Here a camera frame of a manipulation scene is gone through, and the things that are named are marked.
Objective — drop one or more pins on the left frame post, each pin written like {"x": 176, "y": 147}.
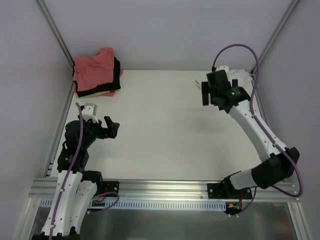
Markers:
{"x": 55, "y": 31}

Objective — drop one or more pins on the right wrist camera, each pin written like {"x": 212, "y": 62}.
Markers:
{"x": 223, "y": 68}

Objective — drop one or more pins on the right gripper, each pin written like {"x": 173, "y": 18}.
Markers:
{"x": 205, "y": 92}

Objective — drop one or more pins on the left side frame rail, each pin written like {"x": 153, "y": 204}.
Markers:
{"x": 50, "y": 159}

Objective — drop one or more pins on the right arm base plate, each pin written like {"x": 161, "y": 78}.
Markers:
{"x": 225, "y": 192}

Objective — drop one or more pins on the white slotted cable duct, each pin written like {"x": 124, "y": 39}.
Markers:
{"x": 217, "y": 206}

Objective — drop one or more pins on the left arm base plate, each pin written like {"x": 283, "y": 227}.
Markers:
{"x": 111, "y": 187}

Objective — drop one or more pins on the frame rail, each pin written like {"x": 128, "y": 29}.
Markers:
{"x": 267, "y": 94}
{"x": 50, "y": 159}

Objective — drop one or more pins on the beige folded shirt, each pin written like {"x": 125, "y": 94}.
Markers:
{"x": 97, "y": 94}

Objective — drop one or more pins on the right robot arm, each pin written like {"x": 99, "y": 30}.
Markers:
{"x": 278, "y": 162}

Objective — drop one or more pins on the frame post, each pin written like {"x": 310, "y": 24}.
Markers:
{"x": 278, "y": 29}
{"x": 55, "y": 31}

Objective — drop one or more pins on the white t shirt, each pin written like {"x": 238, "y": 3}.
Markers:
{"x": 243, "y": 77}

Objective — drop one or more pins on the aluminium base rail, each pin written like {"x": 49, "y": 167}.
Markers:
{"x": 167, "y": 190}

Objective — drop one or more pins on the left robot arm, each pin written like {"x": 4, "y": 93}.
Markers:
{"x": 76, "y": 187}

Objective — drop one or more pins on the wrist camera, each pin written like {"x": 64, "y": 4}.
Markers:
{"x": 223, "y": 68}
{"x": 89, "y": 112}

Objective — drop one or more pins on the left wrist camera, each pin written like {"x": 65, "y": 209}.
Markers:
{"x": 89, "y": 112}

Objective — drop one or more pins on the right frame post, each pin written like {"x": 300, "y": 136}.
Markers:
{"x": 278, "y": 29}

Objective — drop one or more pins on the top pink folded shirt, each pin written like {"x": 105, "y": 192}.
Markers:
{"x": 90, "y": 72}

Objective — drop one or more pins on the right side frame rail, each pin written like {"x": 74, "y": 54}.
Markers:
{"x": 267, "y": 94}

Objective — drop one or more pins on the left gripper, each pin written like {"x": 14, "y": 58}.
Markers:
{"x": 110, "y": 127}

